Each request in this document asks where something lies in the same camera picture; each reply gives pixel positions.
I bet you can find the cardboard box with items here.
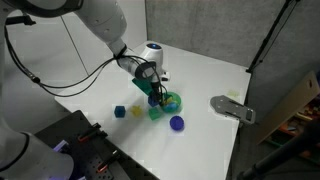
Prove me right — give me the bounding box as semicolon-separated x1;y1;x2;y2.
256;70;320;166

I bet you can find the black stand leg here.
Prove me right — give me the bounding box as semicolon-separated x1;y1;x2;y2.
236;116;320;180

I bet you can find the black perforated board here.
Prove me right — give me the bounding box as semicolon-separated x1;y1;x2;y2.
34;109;160;180

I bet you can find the small royal blue cube block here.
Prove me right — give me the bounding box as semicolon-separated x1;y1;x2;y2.
148;95;160;108

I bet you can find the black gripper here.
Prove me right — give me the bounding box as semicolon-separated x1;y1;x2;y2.
149;78;167;106

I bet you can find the yellow spiky star toy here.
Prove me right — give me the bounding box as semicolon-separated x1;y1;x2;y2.
130;104;144;118

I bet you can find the dark blue cube block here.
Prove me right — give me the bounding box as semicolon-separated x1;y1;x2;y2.
113;105;127;119

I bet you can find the grey metal bracket plate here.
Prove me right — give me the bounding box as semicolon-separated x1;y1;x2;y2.
209;95;257;125

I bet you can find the red black clamp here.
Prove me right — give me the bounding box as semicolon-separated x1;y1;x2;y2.
77;122;108;143
96;150;122;174

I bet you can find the green cube block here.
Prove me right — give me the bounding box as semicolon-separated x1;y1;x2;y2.
148;107;164;121

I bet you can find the black tripod pole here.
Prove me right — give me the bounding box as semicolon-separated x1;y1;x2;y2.
245;0;301;74

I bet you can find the green bowl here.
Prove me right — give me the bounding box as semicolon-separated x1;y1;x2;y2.
159;91;183;115

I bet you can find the light blue toy figure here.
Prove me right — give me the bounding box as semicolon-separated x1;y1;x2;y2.
165;102;179;113

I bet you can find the purple bumpy ball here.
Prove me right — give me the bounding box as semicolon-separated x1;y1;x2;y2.
169;115;185;132

